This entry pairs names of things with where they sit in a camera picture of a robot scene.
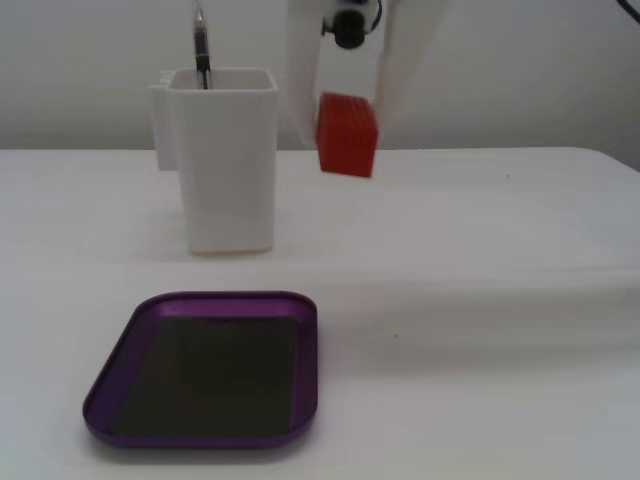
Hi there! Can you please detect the black ballpoint pen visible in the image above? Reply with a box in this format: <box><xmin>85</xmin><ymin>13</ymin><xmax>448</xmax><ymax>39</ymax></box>
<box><xmin>192</xmin><ymin>0</ymin><xmax>215</xmax><ymax>91</ymax></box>

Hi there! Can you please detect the white plastic pen holder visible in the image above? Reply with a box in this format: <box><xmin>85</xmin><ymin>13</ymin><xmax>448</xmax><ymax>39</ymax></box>
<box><xmin>148</xmin><ymin>68</ymin><xmax>279</xmax><ymax>257</ymax></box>

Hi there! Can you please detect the red ribbed cube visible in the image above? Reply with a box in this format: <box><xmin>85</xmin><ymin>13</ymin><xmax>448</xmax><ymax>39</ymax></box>
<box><xmin>317</xmin><ymin>92</ymin><xmax>380</xmax><ymax>180</ymax></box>

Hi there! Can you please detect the purple metal tray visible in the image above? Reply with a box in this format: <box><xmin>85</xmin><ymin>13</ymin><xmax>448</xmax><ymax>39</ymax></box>
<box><xmin>82</xmin><ymin>290</ymin><xmax>320</xmax><ymax>450</ymax></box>

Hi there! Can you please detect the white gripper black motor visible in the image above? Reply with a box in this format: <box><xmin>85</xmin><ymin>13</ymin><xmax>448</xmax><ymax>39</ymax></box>
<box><xmin>283</xmin><ymin>0</ymin><xmax>444</xmax><ymax>149</ymax></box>

